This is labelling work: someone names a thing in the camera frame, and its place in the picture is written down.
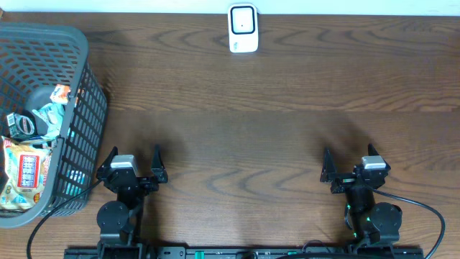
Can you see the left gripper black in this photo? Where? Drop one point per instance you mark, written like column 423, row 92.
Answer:
column 142, row 182

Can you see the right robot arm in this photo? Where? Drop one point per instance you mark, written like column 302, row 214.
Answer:
column 373, row 224

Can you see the black mounting rail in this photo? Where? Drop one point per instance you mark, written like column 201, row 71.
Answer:
column 208, row 253

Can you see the large yellow snack bag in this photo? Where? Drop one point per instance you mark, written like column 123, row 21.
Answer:
column 26, row 168

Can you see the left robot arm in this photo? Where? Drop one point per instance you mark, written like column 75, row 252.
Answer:
column 120, row 220

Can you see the white barcode scanner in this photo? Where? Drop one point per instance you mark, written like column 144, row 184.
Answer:
column 243, row 28

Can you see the grey plastic basket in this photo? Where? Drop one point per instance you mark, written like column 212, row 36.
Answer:
column 34, row 59

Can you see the teal wet-wipe packet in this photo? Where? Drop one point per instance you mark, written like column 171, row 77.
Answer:
column 52, row 115

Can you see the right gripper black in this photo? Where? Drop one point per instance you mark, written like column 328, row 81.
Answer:
column 343, row 180

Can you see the orange tissue packet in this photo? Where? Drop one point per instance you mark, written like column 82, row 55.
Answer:
column 60, row 94

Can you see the green Kleenex tissue packet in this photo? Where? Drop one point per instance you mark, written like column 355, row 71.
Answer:
column 77, row 176

